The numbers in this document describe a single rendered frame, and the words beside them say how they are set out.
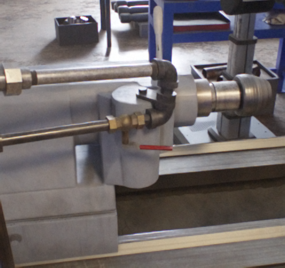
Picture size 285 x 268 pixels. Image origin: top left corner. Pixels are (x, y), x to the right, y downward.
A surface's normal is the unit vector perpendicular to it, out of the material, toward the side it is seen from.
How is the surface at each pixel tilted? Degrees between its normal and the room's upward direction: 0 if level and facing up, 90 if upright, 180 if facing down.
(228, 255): 0
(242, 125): 90
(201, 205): 9
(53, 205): 62
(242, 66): 90
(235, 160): 0
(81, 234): 90
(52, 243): 90
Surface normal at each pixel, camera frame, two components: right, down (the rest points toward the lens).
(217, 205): -0.18, -0.79
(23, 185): 0.15, 0.08
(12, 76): 0.45, -0.14
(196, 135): 0.00, -0.87
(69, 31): 0.30, 0.47
